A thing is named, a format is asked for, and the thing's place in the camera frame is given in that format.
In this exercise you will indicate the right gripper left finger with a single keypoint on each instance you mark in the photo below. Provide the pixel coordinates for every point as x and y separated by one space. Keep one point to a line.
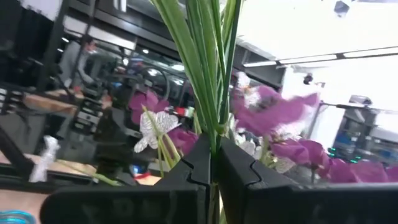
174 199

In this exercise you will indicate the white veined artificial flower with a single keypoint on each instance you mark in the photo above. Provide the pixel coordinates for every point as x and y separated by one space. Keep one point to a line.
155 124

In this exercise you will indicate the person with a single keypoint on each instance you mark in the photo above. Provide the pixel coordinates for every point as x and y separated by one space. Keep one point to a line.
82 62

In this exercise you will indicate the purple artificial orchid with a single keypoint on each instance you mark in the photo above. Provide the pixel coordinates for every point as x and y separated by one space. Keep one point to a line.
202 62

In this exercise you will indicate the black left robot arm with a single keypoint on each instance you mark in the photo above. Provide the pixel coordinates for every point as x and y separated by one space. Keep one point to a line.
118 146

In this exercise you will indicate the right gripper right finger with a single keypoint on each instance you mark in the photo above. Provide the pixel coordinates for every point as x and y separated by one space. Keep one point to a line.
248 199

